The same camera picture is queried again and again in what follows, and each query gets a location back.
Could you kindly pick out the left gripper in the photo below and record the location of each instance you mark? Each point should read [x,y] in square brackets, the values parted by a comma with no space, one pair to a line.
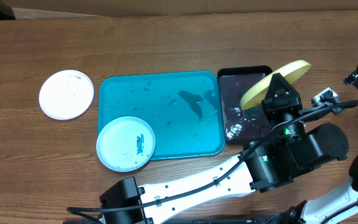
[286,98]

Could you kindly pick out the teal plastic tray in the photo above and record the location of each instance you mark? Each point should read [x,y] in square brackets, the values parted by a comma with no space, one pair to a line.
[183,109]

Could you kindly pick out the green scrubbing sponge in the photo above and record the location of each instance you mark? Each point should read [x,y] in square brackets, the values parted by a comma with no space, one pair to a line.
[253,111]

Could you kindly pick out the cardboard backdrop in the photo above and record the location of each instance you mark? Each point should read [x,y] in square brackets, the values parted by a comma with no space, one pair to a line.
[179,7]

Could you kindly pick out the yellow-rimmed plate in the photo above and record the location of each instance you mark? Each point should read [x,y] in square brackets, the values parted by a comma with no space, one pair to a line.
[290,72]

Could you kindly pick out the white plate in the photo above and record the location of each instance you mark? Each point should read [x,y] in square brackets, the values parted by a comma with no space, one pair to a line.
[66,94]

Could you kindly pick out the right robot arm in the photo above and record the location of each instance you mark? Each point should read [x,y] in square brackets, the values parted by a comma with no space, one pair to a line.
[353,193]

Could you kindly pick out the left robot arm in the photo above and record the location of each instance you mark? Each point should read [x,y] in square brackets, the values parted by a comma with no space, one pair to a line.
[240,175]

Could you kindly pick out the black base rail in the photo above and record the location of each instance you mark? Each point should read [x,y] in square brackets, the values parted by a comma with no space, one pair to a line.
[275,219]

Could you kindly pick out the black plastic tray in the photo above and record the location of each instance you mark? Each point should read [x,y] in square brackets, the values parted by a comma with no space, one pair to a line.
[233,83]

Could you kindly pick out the light blue plate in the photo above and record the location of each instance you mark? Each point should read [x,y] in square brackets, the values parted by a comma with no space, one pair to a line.
[125,144]

